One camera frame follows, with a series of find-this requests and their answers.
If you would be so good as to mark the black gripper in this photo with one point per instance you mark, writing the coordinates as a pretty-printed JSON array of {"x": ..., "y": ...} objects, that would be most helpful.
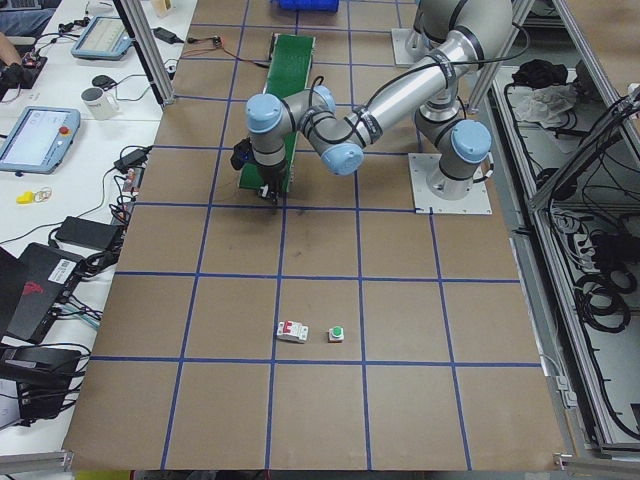
[{"x": 270, "y": 174}]

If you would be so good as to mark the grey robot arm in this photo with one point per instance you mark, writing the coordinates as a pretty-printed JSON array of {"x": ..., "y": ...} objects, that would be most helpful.
[{"x": 459, "y": 37}]

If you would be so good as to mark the green conveyor belt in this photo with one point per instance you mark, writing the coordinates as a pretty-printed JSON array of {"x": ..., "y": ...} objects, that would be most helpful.
[{"x": 288, "y": 72}]

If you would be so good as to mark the white red circuit breaker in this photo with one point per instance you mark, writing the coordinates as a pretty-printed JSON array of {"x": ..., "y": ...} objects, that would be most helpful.
[{"x": 292, "y": 331}]

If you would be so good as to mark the green push button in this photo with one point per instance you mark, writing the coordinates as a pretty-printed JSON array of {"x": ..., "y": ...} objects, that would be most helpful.
[{"x": 336, "y": 334}]

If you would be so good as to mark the small red led board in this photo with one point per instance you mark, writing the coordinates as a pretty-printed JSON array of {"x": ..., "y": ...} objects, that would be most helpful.
[{"x": 216, "y": 41}]

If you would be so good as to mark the blue plastic bin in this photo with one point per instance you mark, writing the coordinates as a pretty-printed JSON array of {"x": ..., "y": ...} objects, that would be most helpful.
[{"x": 309, "y": 5}]

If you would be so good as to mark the white mug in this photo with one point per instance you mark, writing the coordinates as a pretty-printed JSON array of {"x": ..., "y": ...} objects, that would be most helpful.
[{"x": 101, "y": 104}]

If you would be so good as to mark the black computer mouse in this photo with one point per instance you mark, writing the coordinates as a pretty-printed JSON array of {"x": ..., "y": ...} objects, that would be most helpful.
[{"x": 104, "y": 82}]

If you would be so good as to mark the black power adapter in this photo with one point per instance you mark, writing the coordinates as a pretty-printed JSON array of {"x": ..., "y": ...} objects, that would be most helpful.
[{"x": 87, "y": 233}]

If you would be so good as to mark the blue teach pendant far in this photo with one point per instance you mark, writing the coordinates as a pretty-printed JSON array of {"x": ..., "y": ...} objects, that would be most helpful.
[{"x": 105, "y": 38}]

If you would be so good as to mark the blue teach pendant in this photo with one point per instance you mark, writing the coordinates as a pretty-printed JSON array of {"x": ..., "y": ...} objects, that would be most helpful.
[
  {"x": 105, "y": 38},
  {"x": 39, "y": 140}
]

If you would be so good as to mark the blue teach pendant near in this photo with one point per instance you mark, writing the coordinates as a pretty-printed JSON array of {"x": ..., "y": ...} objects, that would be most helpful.
[{"x": 39, "y": 140}]

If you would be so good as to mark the yellow small object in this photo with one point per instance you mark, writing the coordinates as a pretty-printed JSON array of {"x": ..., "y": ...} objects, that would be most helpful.
[{"x": 25, "y": 198}]

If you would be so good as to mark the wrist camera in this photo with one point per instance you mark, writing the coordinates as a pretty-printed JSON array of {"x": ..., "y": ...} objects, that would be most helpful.
[{"x": 242, "y": 154}]

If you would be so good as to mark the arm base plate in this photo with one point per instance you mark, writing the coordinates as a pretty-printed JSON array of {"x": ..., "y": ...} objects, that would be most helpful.
[
  {"x": 434, "y": 193},
  {"x": 408, "y": 47}
]

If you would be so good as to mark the aluminium frame post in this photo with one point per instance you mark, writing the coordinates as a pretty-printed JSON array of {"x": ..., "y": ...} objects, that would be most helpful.
[{"x": 137, "y": 27}]

